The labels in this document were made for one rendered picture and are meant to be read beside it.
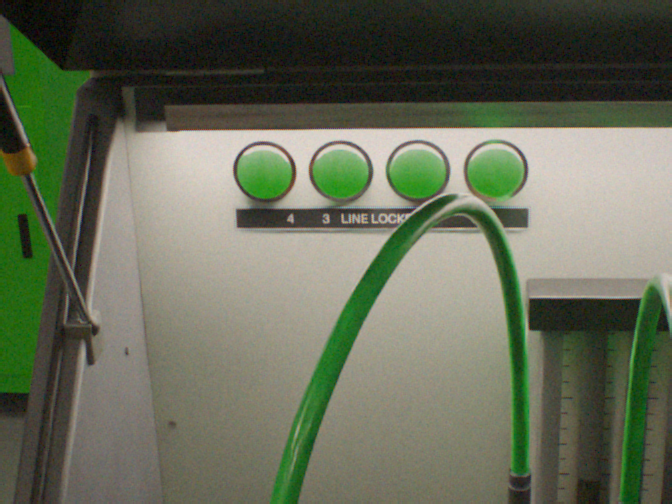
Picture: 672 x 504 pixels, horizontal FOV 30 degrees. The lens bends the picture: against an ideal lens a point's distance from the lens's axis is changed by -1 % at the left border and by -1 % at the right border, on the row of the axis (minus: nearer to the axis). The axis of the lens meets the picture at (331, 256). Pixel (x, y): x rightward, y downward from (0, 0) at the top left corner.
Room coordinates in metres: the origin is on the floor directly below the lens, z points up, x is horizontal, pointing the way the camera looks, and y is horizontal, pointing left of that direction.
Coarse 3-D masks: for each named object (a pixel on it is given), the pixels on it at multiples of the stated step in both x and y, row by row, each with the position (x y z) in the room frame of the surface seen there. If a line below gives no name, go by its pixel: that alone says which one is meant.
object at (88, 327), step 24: (0, 72) 0.73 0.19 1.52; (0, 96) 0.73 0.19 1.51; (0, 120) 0.74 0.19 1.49; (0, 144) 0.75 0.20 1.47; (24, 144) 0.75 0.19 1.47; (24, 168) 0.76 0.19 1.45; (48, 216) 0.78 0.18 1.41; (48, 240) 0.79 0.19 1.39; (72, 288) 0.81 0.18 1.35; (96, 312) 0.85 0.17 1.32; (72, 336) 0.82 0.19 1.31; (96, 336) 0.83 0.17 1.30; (96, 360) 0.83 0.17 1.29
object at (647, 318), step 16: (656, 288) 0.70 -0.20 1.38; (640, 304) 0.77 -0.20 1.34; (656, 304) 0.75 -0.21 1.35; (640, 320) 0.77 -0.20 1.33; (656, 320) 0.77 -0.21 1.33; (640, 336) 0.78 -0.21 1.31; (640, 352) 0.78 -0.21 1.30; (640, 368) 0.79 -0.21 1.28; (640, 384) 0.79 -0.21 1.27; (640, 400) 0.80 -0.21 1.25; (640, 416) 0.80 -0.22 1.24; (624, 432) 0.81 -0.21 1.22; (640, 432) 0.80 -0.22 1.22; (624, 448) 0.81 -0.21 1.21; (640, 448) 0.80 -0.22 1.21; (624, 464) 0.81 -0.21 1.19; (640, 464) 0.81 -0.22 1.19; (624, 480) 0.81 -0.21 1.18; (624, 496) 0.81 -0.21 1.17
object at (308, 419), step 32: (416, 224) 0.69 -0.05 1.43; (480, 224) 0.78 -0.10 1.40; (384, 256) 0.65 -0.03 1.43; (512, 256) 0.82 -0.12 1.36; (512, 288) 0.83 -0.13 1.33; (352, 320) 0.61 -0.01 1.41; (512, 320) 0.84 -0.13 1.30; (512, 352) 0.85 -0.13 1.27; (320, 384) 0.58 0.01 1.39; (512, 384) 0.85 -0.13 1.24; (320, 416) 0.57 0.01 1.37; (512, 416) 0.86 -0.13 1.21; (288, 448) 0.56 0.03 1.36; (512, 448) 0.86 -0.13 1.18; (288, 480) 0.55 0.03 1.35; (512, 480) 0.86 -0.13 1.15
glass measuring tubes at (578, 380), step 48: (528, 288) 0.92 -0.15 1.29; (576, 288) 0.91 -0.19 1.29; (624, 288) 0.91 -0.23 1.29; (528, 336) 0.93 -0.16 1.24; (576, 336) 0.92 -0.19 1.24; (624, 336) 0.92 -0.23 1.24; (576, 384) 0.92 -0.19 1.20; (624, 384) 0.92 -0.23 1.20; (576, 432) 0.92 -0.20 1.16; (576, 480) 0.92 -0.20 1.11
